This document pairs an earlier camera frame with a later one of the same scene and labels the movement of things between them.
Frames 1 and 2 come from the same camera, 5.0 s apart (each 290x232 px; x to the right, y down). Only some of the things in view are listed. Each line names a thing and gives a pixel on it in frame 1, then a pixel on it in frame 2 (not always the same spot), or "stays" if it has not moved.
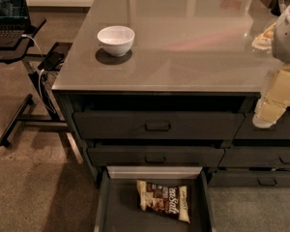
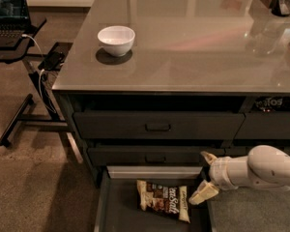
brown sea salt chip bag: x=173 y=201 stays
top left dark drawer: x=156 y=125 stays
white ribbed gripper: x=287 y=38 -> x=219 y=174
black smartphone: x=52 y=61 stays
